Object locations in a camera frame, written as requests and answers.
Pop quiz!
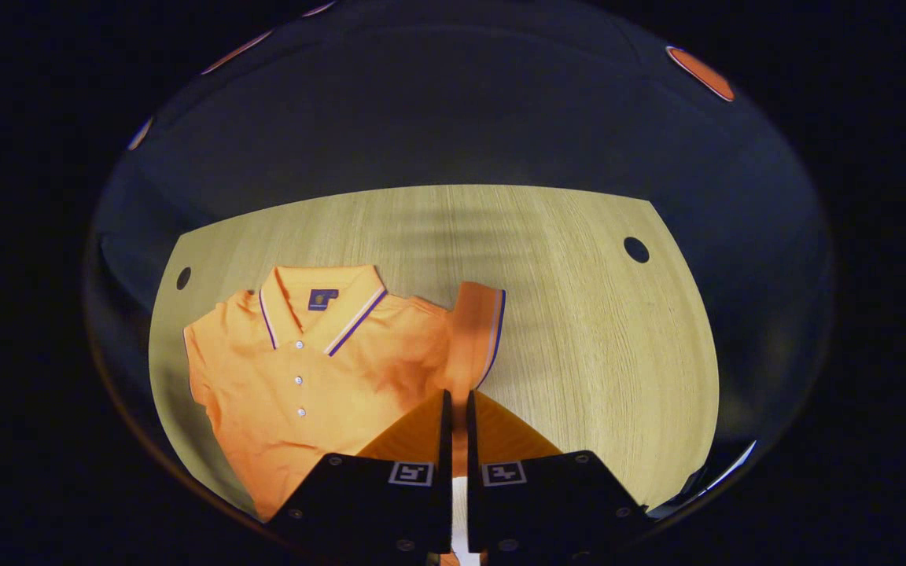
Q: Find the orange T-shirt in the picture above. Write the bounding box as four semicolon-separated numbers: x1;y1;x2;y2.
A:
182;264;507;565

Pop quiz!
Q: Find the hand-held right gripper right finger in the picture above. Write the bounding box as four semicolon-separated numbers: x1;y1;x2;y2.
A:
466;388;654;560

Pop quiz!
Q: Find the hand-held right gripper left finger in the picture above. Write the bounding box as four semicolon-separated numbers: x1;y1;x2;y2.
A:
264;388;454;560

